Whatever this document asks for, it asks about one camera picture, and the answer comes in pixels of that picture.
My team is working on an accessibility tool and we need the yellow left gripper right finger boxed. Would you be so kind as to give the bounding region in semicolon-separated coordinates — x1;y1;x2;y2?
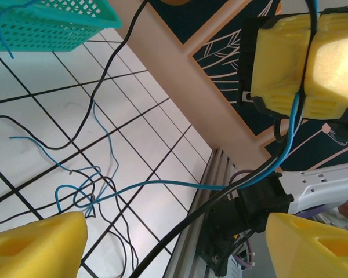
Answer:
265;212;348;278

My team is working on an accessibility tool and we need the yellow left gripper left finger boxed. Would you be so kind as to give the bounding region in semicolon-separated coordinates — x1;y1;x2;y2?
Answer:
0;211;89;278

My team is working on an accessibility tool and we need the blue thin wire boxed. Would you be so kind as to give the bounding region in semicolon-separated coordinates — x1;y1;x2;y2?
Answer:
55;94;301;217
9;136;102;177
92;99;119;215
0;0;37;60

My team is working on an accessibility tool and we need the black thin wire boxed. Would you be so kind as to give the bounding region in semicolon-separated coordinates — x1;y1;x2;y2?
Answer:
0;0;148;150
132;0;321;278
0;169;142;278

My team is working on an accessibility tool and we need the teal plastic basket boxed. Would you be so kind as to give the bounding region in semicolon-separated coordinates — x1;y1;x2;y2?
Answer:
0;0;123;53

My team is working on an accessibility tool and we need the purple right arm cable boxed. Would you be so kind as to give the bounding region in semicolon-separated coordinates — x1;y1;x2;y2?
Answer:
228;169;348;270

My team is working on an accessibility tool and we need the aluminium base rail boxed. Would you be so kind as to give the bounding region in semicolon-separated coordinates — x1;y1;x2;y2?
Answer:
165;147;241;278

